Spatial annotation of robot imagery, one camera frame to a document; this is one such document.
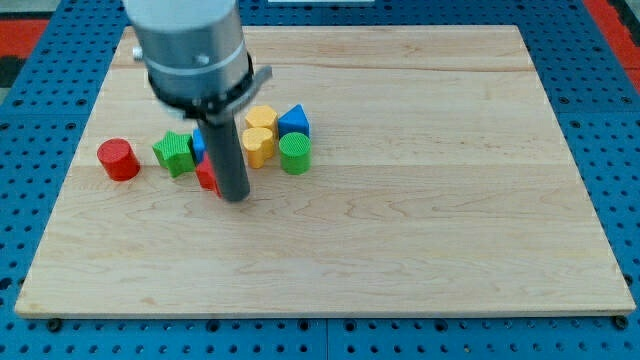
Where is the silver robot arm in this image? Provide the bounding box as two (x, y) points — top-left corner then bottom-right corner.
(123, 0), (272, 123)

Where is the yellow heart block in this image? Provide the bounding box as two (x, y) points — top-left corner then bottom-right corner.
(241, 127), (275, 169)

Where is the blue triangle block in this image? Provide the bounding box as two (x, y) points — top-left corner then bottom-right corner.
(278, 104), (311, 138)

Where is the red cylinder block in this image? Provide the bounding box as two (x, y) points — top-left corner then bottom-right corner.
(97, 138), (141, 181)

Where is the yellow hexagon block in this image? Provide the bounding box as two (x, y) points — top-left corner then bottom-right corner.
(245, 105), (279, 135)

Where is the blue cube block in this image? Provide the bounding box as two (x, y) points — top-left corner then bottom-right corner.
(192, 128), (206, 165)

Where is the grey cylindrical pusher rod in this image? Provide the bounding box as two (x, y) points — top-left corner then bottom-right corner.
(198, 117), (250, 202)

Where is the green cylinder block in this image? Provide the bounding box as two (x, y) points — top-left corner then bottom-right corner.
(279, 132), (311, 175)

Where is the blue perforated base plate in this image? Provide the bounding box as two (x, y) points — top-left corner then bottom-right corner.
(1, 0), (639, 359)

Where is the red block behind rod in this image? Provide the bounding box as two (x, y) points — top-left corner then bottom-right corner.
(195, 153), (221, 198)

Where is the wooden board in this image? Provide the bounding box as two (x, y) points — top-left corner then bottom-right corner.
(15, 25), (636, 319)

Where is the green star block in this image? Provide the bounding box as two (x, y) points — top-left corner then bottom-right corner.
(152, 131), (196, 178)

